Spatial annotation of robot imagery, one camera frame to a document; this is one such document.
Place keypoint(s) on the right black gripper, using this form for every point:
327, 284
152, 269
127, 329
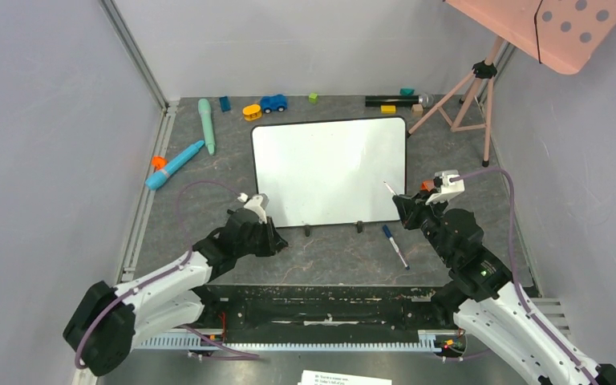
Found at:
416, 211

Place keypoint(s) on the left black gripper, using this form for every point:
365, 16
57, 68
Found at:
274, 242

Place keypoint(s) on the red whiteboard marker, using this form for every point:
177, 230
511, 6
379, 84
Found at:
391, 190

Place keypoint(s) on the white whiteboard black frame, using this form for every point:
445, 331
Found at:
330, 172

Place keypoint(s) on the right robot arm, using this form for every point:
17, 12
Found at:
483, 299

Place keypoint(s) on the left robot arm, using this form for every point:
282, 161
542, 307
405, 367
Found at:
111, 321

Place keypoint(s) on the blue whiteboard marker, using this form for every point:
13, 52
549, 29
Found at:
395, 247

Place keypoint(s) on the orange semicircle brick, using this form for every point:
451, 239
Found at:
428, 185

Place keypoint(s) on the tan wooden cube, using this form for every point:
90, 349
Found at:
417, 110

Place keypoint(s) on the yellow rectangular block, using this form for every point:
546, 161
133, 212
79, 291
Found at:
388, 109

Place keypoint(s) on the black toy microphone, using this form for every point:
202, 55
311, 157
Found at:
424, 99

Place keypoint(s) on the blue toy crayon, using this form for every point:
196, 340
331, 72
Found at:
158, 178

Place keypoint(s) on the yellow oval toy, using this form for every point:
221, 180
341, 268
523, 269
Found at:
252, 112

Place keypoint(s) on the orange small toy piece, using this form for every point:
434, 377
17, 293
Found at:
158, 162

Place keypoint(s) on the blue toy car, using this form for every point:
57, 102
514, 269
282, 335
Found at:
271, 103

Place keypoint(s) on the white printed paper sheet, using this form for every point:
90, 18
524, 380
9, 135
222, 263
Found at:
328, 378

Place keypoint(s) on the dark blue block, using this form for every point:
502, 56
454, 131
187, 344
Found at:
225, 104

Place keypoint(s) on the mint toy crayon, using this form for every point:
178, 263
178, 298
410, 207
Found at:
205, 111

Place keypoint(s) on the pink tripod stand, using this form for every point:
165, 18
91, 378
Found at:
483, 73

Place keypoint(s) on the pink perforated board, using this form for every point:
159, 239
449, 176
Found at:
561, 35

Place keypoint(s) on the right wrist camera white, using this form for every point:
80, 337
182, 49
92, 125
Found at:
446, 186

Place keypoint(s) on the white cable duct strip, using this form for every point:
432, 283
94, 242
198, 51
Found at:
182, 340

